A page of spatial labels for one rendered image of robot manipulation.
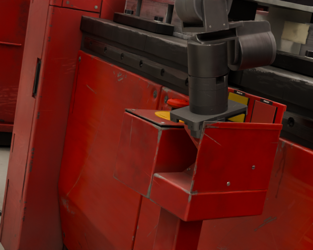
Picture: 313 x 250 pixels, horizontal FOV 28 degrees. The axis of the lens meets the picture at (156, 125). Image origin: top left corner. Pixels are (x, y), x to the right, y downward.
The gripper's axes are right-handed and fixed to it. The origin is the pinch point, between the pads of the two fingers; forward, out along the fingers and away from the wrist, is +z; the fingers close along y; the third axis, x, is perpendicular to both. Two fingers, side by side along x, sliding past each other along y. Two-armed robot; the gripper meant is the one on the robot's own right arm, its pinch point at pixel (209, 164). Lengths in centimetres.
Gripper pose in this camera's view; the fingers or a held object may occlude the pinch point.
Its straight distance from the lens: 96.1
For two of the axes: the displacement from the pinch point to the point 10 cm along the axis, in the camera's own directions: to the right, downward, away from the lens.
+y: 8.1, -2.5, 5.4
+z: 0.5, 9.3, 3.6
